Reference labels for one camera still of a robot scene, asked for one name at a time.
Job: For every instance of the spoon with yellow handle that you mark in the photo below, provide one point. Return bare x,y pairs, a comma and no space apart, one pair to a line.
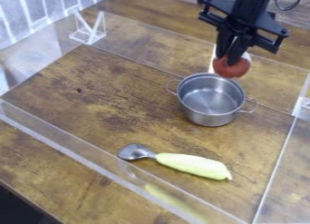
191,164

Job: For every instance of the clear acrylic front barrier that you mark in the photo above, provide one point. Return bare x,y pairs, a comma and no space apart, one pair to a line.
184,205

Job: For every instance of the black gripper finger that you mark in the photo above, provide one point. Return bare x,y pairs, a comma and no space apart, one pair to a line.
225,40
237,45

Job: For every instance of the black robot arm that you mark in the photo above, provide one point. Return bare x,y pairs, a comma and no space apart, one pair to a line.
245,25

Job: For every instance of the clear acrylic triangle bracket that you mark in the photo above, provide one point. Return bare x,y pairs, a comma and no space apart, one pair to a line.
87,34

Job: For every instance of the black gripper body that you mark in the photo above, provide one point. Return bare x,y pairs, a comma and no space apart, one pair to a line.
266,30

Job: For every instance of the black strip on table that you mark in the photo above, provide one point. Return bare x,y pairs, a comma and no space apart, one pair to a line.
246,10

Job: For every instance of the silver metal pot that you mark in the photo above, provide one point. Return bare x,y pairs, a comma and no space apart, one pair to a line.
211,99

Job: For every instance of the red white toy mushroom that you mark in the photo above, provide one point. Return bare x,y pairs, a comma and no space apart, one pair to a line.
235,70

